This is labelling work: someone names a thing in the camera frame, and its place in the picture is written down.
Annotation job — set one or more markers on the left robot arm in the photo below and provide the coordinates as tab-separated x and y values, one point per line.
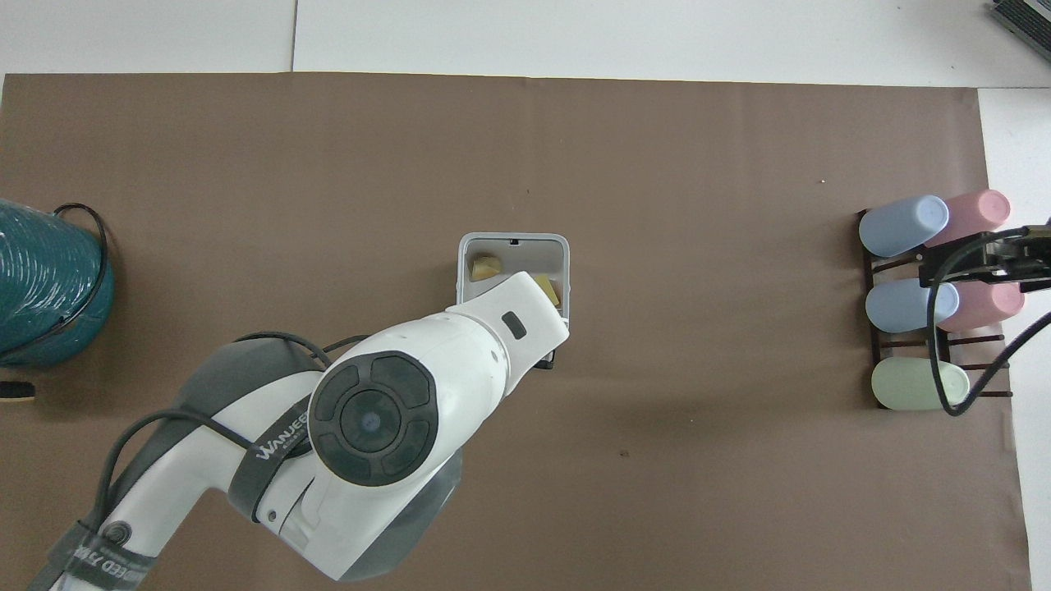
386	386

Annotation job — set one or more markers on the grey white trash can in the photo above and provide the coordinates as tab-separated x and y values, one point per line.
517	256

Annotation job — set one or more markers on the blue cup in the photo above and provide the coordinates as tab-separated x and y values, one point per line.
899	226
899	305

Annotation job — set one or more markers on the pink cup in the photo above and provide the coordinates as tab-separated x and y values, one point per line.
989	305
977	212

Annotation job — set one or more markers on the dark brown cup rack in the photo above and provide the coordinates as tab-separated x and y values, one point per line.
870	345

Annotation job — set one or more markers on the pale green cup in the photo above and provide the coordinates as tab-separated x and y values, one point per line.
907	384

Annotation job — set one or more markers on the grey keyboard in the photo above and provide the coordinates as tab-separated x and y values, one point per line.
1025	15

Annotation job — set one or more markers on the yellow crumpled scrap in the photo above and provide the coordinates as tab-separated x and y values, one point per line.
548	289
484	267

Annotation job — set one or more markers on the teal woven basket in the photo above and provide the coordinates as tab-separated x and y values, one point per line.
41	287

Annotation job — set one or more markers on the small black brush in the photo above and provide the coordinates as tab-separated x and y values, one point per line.
15	389

